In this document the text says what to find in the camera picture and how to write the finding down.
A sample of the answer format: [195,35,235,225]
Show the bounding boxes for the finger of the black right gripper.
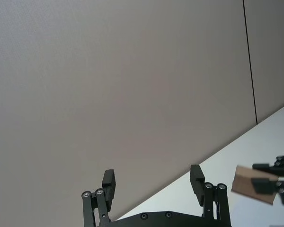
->
[252,153,284,177]
[250,177,284,209]

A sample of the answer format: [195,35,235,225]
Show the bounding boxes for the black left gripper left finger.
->
[81,169,116,227]

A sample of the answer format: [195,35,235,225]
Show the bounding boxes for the shallow brown cardboard tray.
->
[231,165,279,205]

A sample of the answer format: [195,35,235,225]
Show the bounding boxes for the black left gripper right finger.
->
[189,164,231,227]

